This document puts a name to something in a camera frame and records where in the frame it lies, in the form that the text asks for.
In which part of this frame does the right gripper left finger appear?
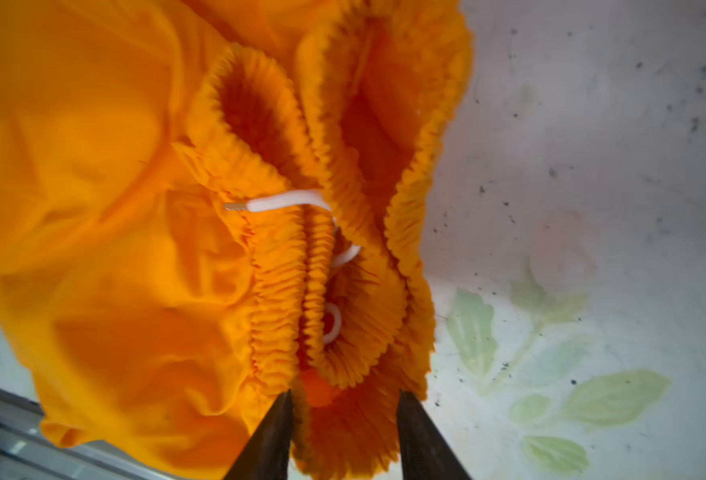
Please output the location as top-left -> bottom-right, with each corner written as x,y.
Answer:
223,391 -> 294,480

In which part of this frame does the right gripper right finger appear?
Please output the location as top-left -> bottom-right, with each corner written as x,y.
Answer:
396,391 -> 471,480

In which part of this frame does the orange garment with drawstring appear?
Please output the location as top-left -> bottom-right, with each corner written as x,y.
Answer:
0,1 -> 472,479

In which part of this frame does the aluminium rail frame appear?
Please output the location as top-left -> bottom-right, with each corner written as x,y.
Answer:
0,390 -> 172,480

